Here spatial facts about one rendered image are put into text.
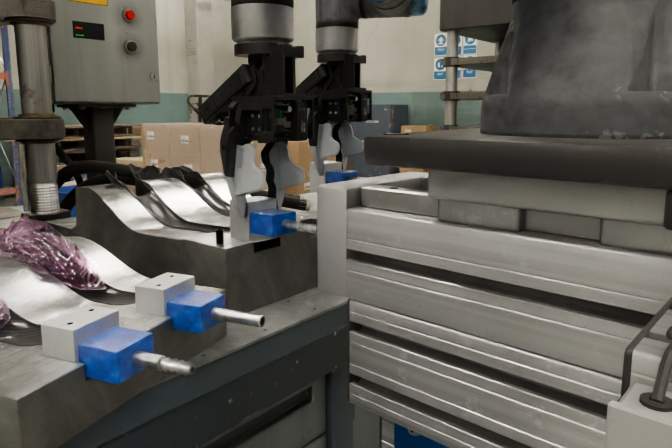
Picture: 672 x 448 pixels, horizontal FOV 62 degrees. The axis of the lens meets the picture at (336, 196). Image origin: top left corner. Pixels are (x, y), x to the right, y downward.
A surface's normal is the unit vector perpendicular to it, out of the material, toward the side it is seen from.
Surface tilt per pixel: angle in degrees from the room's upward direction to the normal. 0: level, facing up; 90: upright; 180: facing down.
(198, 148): 84
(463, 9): 90
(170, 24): 90
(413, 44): 90
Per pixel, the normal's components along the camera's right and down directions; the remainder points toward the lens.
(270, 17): 0.34, 0.15
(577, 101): -0.57, -0.03
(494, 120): -0.98, 0.04
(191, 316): -0.38, 0.15
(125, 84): 0.77, 0.10
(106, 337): 0.00, -0.99
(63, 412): 0.92, 0.06
